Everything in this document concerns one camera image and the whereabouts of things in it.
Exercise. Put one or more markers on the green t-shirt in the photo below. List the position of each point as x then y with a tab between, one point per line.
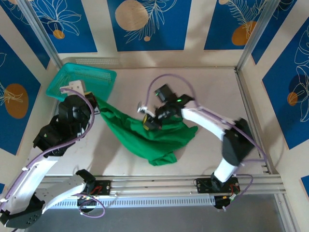
144	142

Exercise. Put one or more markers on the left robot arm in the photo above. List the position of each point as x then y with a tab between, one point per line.
26	183

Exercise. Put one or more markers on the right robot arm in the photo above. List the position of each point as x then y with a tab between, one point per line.
205	123

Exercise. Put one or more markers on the teal plastic basket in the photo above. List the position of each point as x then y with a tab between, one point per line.
96	79

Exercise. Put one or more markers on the perforated metal vent plate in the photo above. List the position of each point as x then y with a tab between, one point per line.
96	61

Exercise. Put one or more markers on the grey metal sheet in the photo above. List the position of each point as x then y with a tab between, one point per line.
169	220

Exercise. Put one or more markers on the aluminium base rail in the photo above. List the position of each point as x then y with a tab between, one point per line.
157	184

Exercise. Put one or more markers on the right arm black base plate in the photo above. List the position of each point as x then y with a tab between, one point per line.
202	184

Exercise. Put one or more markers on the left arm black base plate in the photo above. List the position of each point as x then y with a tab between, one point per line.
103	187

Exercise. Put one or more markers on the aluminium table side rail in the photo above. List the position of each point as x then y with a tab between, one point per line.
251	113

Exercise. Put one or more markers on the aluminium frame post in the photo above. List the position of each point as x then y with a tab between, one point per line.
41	31
256	33

